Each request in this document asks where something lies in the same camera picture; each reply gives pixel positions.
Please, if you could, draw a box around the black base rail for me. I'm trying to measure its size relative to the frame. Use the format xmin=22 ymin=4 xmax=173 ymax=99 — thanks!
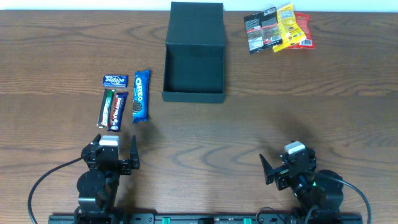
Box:
xmin=48 ymin=212 xmax=363 ymax=224

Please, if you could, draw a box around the green red candy bar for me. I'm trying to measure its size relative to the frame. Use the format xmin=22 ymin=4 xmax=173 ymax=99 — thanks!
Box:
xmin=96 ymin=89 xmax=115 ymax=128

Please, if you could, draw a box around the black gift box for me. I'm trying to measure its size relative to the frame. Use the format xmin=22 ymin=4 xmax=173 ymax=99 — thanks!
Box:
xmin=162 ymin=2 xmax=226 ymax=103

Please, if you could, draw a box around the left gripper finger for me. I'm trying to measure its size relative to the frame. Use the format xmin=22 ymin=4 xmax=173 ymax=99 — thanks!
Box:
xmin=81 ymin=134 xmax=101 ymax=156
xmin=129 ymin=135 xmax=140 ymax=169

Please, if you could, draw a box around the blue eclipse mints tin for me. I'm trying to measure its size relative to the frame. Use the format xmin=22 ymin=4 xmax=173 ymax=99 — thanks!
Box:
xmin=102 ymin=75 xmax=128 ymax=88

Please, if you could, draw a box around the dairy milk chocolate bar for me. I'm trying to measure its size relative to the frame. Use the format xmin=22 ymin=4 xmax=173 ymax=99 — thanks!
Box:
xmin=108 ymin=92 xmax=128 ymax=132

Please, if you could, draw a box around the blue oreo cookie pack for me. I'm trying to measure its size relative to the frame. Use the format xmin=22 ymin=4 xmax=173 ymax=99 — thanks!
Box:
xmin=132 ymin=70 xmax=150 ymax=124

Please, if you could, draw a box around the red snack packet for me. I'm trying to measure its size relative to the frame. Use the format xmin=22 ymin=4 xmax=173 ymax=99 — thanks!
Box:
xmin=287 ymin=12 xmax=315 ymax=50

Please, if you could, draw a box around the yellow snack packet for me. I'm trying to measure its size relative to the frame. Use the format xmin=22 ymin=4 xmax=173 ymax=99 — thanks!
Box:
xmin=272 ymin=3 xmax=307 ymax=52

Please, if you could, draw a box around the black snack packet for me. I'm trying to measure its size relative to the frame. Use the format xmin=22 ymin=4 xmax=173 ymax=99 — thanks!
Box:
xmin=244 ymin=7 xmax=282 ymax=54

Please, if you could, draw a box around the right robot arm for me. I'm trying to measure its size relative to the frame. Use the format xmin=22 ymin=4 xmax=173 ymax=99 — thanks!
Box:
xmin=259 ymin=142 xmax=344 ymax=223

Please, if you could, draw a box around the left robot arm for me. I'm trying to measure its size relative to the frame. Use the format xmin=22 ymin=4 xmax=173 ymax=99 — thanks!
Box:
xmin=76 ymin=134 xmax=140 ymax=222

